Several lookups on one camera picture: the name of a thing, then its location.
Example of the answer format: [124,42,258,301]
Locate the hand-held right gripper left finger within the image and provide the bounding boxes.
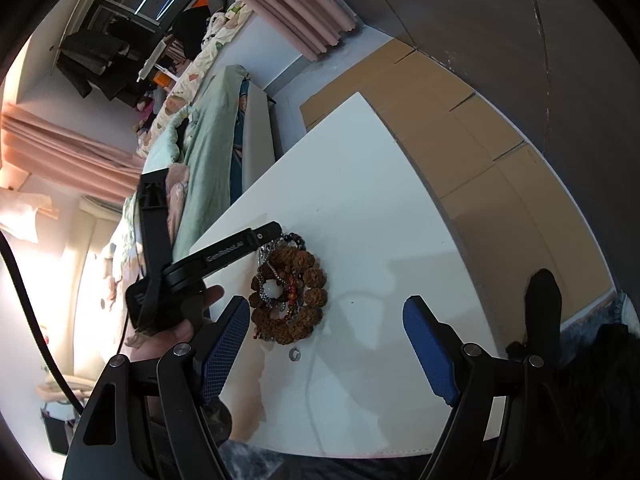
[62,296,251,480]

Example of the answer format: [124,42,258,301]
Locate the white floral quilt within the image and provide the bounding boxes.
[134,0,262,162]

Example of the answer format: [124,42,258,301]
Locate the pink curtain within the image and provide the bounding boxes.
[0,101,147,207]
[179,0,358,62]

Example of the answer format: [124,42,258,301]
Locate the black cable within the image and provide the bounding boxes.
[0,231,87,417]

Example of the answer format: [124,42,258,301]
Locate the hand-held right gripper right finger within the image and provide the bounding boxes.
[403,296,581,480]

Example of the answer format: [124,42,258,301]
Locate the black hanging clothes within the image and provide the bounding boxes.
[56,19,167,107]

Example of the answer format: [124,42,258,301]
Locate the silver bracelet with white bead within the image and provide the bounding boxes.
[256,241,288,315]

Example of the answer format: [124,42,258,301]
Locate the pink floral quilt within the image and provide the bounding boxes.
[164,164,192,247]

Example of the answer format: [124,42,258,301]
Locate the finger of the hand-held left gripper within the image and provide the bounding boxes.
[137,169,174,281]
[167,221,284,283]

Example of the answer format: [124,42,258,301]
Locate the grey patterned rug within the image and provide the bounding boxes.
[560,291,629,347]

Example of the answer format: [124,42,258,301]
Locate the flat brown cardboard sheet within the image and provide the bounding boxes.
[299,40,617,332]

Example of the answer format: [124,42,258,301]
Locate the white small rack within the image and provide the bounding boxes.
[136,39,182,84]

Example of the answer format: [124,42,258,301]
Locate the white bed frame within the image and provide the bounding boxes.
[242,81,287,198]

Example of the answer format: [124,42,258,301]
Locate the black and orange bag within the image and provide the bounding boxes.
[172,0,217,62]

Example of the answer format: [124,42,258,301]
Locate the red orange bead bracelet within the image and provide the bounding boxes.
[280,271,304,326]

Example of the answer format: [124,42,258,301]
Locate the person's left hand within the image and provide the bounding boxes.
[131,284,227,363]

